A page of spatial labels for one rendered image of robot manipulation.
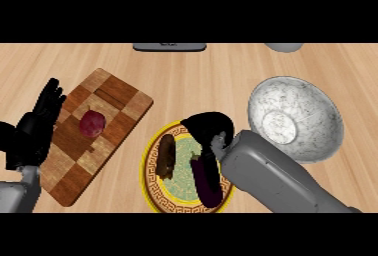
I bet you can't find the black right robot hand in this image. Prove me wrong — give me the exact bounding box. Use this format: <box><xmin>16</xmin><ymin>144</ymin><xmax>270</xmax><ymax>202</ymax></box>
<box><xmin>178</xmin><ymin>111</ymin><xmax>236</xmax><ymax>150</ymax></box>

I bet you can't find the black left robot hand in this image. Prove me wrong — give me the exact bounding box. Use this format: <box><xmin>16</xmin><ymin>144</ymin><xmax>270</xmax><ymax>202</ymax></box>
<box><xmin>0</xmin><ymin>77</ymin><xmax>68</xmax><ymax>171</ymax></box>

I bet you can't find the purple eggplant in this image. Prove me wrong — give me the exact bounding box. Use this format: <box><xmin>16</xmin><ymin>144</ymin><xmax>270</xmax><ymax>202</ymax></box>
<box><xmin>189</xmin><ymin>154</ymin><xmax>224</xmax><ymax>209</ymax></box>

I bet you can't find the white marbled bowl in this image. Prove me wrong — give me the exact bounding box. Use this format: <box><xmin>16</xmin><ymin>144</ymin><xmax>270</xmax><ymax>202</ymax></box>
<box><xmin>246</xmin><ymin>75</ymin><xmax>345</xmax><ymax>165</ymax></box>

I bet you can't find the yellow patterned plate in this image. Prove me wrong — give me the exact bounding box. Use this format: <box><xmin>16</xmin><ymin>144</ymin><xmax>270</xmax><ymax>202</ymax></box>
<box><xmin>138</xmin><ymin>119</ymin><xmax>236</xmax><ymax>214</ymax></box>

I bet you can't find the checkered wooden cutting board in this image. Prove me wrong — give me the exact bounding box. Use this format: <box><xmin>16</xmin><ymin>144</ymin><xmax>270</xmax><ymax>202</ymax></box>
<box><xmin>38</xmin><ymin>67</ymin><xmax>155</xmax><ymax>208</ymax></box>

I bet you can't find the dark brown vegetable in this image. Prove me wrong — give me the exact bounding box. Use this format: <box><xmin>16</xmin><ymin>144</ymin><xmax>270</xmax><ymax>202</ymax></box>
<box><xmin>156</xmin><ymin>133</ymin><xmax>178</xmax><ymax>181</ymax></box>

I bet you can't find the red apple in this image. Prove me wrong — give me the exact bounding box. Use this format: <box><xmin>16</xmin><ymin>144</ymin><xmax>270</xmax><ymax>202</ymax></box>
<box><xmin>78</xmin><ymin>106</ymin><xmax>107</xmax><ymax>139</ymax></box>

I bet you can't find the dark grey flat appliance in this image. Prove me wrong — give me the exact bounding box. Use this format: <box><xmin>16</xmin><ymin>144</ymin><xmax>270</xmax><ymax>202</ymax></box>
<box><xmin>131</xmin><ymin>42</ymin><xmax>208</xmax><ymax>53</ymax></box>

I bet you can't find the pale grey round object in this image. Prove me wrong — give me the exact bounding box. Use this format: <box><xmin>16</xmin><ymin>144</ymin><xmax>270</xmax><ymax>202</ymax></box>
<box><xmin>264</xmin><ymin>42</ymin><xmax>305</xmax><ymax>54</ymax></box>

